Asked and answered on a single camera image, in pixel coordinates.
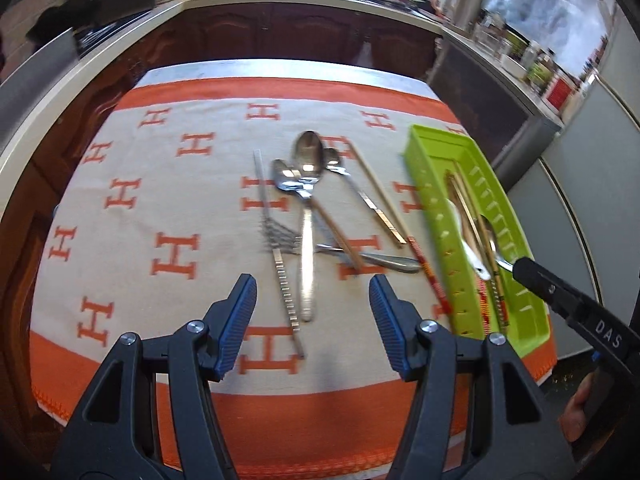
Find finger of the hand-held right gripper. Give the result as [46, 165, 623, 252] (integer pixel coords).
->
[512, 258, 593, 321]

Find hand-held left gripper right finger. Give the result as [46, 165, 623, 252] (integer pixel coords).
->
[367, 274, 576, 480]

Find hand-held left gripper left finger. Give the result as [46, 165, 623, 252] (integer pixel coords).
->
[50, 274, 258, 480]

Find green plastic utensil tray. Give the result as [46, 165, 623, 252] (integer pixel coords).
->
[404, 125, 553, 358]

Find white ceramic spoon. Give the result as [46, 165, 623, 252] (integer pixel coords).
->
[447, 200, 493, 281]

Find person's right hand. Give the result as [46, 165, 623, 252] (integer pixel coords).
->
[559, 382, 603, 443]

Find ribbed metal chopstick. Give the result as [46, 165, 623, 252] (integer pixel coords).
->
[252, 149, 305, 359]

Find metal fork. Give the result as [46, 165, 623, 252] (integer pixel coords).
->
[257, 220, 422, 274]

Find grey refrigerator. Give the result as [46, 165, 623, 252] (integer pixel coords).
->
[495, 10, 640, 361]

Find brown wooden chopstick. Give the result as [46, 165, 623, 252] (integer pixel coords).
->
[310, 195, 366, 271]

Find orange and white printed blanket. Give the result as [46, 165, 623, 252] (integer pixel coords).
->
[29, 76, 557, 466]

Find medium metal spoon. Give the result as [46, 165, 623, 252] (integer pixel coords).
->
[271, 159, 351, 266]

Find large metal spoon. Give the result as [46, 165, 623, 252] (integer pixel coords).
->
[292, 131, 326, 322]

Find small metal spoon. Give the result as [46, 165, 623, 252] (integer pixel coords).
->
[322, 147, 406, 248]

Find red label box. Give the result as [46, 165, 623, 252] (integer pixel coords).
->
[545, 77, 573, 111]

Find hanging plastic bag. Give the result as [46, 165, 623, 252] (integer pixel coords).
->
[352, 40, 376, 66]

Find brown wooden kitchen cabinets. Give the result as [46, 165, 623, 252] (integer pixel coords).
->
[30, 2, 446, 161]

